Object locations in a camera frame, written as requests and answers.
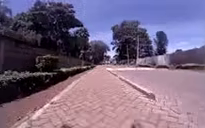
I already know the slender dark tree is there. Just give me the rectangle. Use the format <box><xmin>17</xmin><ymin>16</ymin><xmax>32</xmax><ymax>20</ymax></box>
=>
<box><xmin>153</xmin><ymin>30</ymin><xmax>170</xmax><ymax>56</ymax></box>

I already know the low green hedge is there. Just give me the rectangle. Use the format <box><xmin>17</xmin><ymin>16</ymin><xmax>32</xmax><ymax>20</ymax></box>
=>
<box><xmin>0</xmin><ymin>64</ymin><xmax>96</xmax><ymax>108</ymax></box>

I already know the round green bush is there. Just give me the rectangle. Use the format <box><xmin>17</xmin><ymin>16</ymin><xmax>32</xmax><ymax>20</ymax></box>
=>
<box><xmin>35</xmin><ymin>54</ymin><xmax>60</xmax><ymax>73</ymax></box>

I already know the dark boundary wall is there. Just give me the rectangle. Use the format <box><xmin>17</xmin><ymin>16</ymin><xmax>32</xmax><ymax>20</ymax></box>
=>
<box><xmin>0</xmin><ymin>30</ymin><xmax>93</xmax><ymax>74</ymax></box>

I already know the pale boundary wall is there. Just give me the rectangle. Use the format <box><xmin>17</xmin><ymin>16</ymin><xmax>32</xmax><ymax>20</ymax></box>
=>
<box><xmin>136</xmin><ymin>39</ymin><xmax>205</xmax><ymax>68</ymax></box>

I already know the red brick path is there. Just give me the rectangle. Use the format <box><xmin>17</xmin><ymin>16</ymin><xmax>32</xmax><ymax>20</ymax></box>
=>
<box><xmin>15</xmin><ymin>65</ymin><xmax>191</xmax><ymax>128</ymax></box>

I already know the row of trees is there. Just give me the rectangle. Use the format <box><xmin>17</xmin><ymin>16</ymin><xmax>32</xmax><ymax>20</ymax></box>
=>
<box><xmin>0</xmin><ymin>0</ymin><xmax>111</xmax><ymax>66</ymax></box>

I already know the red dirt strip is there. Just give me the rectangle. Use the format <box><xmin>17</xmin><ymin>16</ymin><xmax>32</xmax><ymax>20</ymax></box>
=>
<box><xmin>0</xmin><ymin>70</ymin><xmax>88</xmax><ymax>128</ymax></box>

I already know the large dark tree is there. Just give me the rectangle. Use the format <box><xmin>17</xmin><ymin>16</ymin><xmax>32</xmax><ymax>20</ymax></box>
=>
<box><xmin>110</xmin><ymin>19</ymin><xmax>155</xmax><ymax>65</ymax></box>

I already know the reddish asphalt road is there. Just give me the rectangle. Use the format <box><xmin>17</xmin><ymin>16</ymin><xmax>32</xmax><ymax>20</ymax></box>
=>
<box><xmin>107</xmin><ymin>65</ymin><xmax>205</xmax><ymax>128</ymax></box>

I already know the pale concrete kerb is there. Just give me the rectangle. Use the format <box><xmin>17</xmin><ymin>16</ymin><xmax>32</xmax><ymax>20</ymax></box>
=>
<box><xmin>105</xmin><ymin>67</ymin><xmax>157</xmax><ymax>101</ymax></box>

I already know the pole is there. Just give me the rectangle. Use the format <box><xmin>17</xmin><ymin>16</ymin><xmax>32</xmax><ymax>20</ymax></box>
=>
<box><xmin>135</xmin><ymin>35</ymin><xmax>140</xmax><ymax>66</ymax></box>

